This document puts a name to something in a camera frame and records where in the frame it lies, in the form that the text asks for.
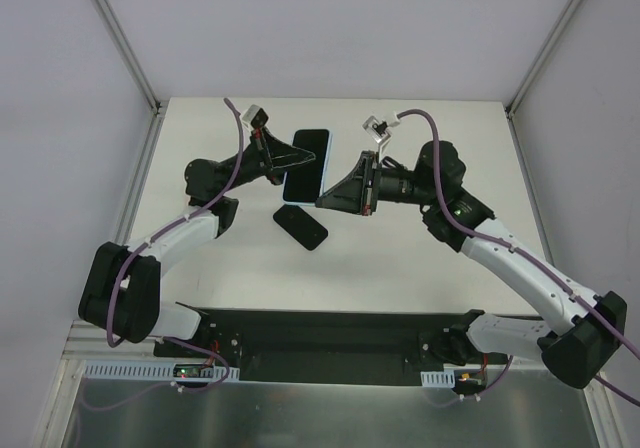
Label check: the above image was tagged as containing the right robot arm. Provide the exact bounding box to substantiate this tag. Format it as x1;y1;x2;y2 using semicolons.
315;141;629;388

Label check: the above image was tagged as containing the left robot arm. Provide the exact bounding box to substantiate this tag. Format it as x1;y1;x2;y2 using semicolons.
78;128;316;357

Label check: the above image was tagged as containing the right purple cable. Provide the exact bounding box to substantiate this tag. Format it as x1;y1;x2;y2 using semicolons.
389;109;640;409

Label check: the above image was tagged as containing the black phone case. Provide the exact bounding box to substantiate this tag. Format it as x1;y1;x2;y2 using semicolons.
272;205;329;251

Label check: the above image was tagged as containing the white cable duct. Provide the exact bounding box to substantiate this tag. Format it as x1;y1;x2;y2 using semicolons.
84;360;240;383
420;369;456;389

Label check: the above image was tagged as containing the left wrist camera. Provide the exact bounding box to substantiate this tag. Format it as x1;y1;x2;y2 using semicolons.
241;104;269;130

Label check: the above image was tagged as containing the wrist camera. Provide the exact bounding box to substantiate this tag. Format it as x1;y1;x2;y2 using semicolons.
241;104;269;130
362;116;392;157

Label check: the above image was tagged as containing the left white cable duct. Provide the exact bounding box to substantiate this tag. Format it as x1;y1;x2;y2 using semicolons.
84;360;240;383

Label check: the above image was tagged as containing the aluminium frame rail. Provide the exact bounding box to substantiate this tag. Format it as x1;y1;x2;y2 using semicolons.
62;321;155;360

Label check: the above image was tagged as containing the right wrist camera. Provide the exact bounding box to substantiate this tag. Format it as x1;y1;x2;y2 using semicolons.
362;116;392;157

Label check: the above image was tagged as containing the phone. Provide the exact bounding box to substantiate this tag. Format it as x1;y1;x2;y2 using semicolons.
283;129;332;206

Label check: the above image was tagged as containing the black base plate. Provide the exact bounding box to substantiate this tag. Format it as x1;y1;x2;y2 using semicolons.
153;309;507;386

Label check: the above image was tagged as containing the right white cable duct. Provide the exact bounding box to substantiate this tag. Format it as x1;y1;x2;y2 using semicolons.
420;369;456;389

